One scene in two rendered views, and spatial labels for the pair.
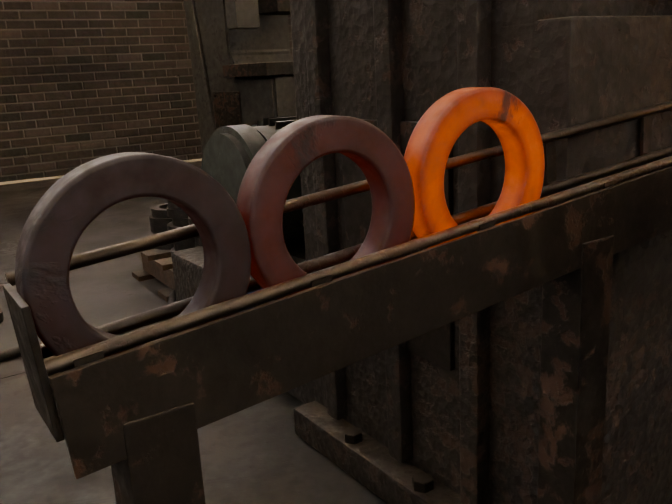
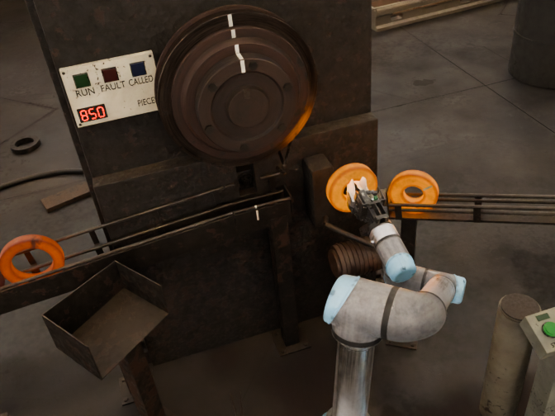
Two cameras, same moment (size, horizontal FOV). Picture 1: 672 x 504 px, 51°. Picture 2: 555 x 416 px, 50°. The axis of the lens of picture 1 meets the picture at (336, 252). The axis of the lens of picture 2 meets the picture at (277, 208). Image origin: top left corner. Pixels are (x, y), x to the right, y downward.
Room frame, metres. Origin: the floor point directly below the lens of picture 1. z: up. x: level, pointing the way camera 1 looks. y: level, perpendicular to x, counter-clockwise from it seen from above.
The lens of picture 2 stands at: (-0.33, -1.36, 1.87)
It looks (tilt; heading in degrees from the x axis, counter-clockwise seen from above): 37 degrees down; 20
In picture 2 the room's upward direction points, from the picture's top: 6 degrees counter-clockwise
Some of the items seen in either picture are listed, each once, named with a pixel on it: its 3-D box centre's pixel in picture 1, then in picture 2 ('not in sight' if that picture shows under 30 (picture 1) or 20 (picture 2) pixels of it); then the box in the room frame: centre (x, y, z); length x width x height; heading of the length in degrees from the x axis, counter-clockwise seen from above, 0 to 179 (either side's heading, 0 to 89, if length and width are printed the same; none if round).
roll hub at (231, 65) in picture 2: not in sight; (246, 104); (1.06, -0.81, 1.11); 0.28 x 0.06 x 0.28; 123
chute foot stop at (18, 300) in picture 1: (32, 360); not in sight; (0.50, 0.24, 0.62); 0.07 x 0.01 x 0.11; 33
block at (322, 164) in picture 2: not in sight; (319, 190); (1.29, -0.94, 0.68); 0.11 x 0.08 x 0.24; 33
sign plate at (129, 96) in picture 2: not in sight; (114, 89); (1.05, -0.41, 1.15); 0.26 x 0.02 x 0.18; 123
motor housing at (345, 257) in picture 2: not in sight; (362, 296); (1.22, -1.10, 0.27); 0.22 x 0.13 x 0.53; 123
